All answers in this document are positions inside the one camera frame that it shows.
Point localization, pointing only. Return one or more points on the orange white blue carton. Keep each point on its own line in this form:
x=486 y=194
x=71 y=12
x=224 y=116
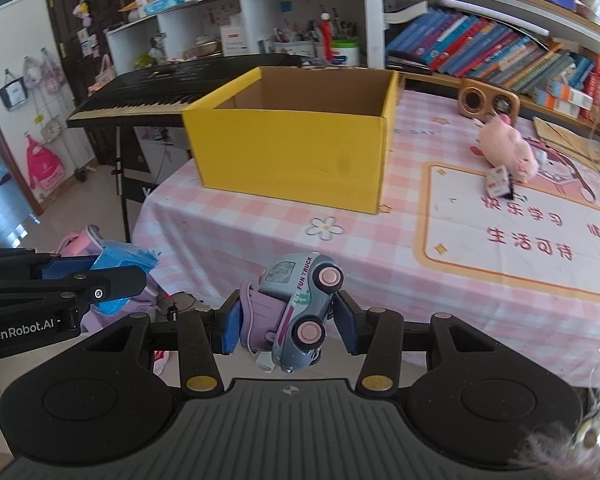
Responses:
x=572 y=95
x=555 y=107

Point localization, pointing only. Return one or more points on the pink school bag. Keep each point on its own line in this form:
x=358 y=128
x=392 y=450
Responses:
x=75 y=242

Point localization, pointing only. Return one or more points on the wood and white bookshelf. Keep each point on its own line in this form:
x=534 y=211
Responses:
x=372 y=10

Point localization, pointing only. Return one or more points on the black electronic keyboard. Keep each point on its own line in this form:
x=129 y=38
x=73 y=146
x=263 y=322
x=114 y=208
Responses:
x=145 y=90

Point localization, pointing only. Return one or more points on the yellow cardboard box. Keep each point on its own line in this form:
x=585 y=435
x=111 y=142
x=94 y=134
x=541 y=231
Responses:
x=280 y=170

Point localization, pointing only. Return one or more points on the grey fluffy toy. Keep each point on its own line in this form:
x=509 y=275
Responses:
x=550 y=447

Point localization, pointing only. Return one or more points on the black and white tote bag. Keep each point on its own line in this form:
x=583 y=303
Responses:
x=14 y=92

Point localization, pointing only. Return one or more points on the row of blue children's books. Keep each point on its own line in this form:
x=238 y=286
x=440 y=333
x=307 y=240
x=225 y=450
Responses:
x=480 y=45

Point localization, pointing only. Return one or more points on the blue tissue packet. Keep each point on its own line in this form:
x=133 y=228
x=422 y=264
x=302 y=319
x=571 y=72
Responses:
x=164 y=6

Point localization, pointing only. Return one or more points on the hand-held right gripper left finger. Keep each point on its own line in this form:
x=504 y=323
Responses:
x=233 y=330

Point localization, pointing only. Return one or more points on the pink tote bag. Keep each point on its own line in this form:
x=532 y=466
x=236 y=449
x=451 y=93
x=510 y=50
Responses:
x=105 y=77

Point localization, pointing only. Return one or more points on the brown paper envelopes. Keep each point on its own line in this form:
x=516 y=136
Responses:
x=570 y=145

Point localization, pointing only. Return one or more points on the white shelf unit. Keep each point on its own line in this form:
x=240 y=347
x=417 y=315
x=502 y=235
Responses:
x=250 y=10

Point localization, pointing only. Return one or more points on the pink checkered cloth desktop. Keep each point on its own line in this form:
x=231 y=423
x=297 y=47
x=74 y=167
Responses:
x=280 y=240

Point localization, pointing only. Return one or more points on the black keyboard stand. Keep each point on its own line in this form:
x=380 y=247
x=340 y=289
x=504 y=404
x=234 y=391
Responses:
x=122 y=185

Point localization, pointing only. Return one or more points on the black case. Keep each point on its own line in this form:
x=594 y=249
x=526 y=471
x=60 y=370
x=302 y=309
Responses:
x=407 y=59

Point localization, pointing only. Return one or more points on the pink backpack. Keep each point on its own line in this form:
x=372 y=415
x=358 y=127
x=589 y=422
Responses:
x=44 y=167

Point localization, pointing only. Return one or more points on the pink plush pig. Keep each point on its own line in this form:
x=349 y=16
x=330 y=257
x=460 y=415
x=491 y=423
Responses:
x=505 y=145

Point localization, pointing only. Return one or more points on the grey purple toy truck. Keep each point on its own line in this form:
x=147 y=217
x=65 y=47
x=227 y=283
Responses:
x=290 y=310

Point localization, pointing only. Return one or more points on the white box with red label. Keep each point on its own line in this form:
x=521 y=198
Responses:
x=232 y=42

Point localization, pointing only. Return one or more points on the white led light bar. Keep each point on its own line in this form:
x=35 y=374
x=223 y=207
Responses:
x=495 y=14

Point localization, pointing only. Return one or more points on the white box of pens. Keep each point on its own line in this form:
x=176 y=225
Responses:
x=294 y=50

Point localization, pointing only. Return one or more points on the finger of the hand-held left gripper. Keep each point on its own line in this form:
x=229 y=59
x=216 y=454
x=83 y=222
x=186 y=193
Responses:
x=115 y=285
x=65 y=267

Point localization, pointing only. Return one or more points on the wooden retro radio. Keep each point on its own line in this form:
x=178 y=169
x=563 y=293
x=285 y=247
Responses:
x=480 y=97

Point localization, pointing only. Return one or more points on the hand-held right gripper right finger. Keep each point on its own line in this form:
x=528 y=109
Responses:
x=350 y=327

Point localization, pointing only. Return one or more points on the small white red-label box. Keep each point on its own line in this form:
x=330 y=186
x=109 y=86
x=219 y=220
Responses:
x=499 y=182

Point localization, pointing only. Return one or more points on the blue plastic packet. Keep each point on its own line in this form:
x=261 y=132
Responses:
x=125 y=255

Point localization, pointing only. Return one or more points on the green-lid wipes can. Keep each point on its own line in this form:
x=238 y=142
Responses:
x=345 y=54

